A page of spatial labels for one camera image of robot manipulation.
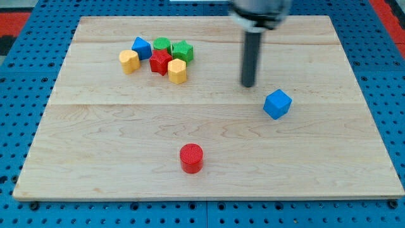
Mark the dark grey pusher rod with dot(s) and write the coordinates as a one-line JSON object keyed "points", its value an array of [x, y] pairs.
{"points": [[251, 48]]}

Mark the blue cube block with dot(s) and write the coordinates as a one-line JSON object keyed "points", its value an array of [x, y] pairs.
{"points": [[277, 104]]}

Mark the green star block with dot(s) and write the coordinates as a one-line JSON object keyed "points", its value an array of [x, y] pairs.
{"points": [[183, 51]]}

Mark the yellow hexagon block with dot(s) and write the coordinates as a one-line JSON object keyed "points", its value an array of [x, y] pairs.
{"points": [[177, 71]]}

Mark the green cylinder block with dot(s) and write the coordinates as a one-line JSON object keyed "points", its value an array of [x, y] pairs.
{"points": [[162, 43]]}

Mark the red star block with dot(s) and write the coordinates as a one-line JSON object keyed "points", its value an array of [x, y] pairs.
{"points": [[159, 61]]}

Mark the blue triangle block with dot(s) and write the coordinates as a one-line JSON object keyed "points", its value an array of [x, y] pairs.
{"points": [[142, 47]]}

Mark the yellow heart block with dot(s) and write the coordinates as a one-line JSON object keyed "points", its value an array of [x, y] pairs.
{"points": [[130, 61]]}

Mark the light wooden board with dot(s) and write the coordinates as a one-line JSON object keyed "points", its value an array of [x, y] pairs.
{"points": [[109, 136]]}

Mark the red cylinder block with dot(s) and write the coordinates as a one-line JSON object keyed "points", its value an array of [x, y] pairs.
{"points": [[191, 158]]}

